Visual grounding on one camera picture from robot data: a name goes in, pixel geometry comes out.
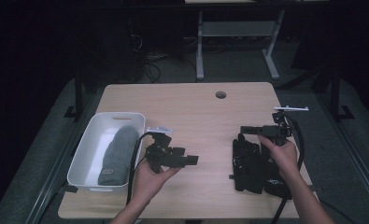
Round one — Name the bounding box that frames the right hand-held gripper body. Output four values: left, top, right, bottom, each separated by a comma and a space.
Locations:
261, 105, 309, 146

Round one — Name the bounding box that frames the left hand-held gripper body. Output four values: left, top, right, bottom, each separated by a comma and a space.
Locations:
145, 125, 177, 174

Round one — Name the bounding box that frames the grey fluffy mitten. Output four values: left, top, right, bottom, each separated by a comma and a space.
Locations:
97, 125, 140, 187

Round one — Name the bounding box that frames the black glove with white print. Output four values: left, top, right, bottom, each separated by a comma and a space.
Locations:
261, 143, 293, 201

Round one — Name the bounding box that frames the white plastic bin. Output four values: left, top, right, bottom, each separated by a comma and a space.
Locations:
66, 111, 147, 193

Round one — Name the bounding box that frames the person's right hand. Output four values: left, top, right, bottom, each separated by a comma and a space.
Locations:
258, 135, 299, 183

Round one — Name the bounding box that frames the person's left hand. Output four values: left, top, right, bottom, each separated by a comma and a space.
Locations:
132, 161, 182, 206

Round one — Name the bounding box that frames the black metal stand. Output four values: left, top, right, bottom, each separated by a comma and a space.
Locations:
330, 65, 356, 121
64, 66, 85, 120

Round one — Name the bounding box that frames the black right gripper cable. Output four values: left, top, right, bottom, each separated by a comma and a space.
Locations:
270, 115, 306, 224

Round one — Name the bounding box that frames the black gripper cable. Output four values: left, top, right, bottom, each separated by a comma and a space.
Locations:
125, 132, 155, 204
270, 115, 306, 224

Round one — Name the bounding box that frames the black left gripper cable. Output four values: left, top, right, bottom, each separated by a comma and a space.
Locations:
125, 132, 155, 204

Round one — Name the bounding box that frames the aluminium floor rail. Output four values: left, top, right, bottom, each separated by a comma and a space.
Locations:
315, 90, 369, 216
24, 90, 99, 224

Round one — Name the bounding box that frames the tangle of floor cables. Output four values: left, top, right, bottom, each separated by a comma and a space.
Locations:
127, 31, 199, 84

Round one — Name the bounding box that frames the black floor cable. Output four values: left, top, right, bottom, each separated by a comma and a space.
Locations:
320, 199, 358, 218

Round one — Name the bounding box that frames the grey metal table frame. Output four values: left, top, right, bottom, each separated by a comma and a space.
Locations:
185, 0, 330, 81

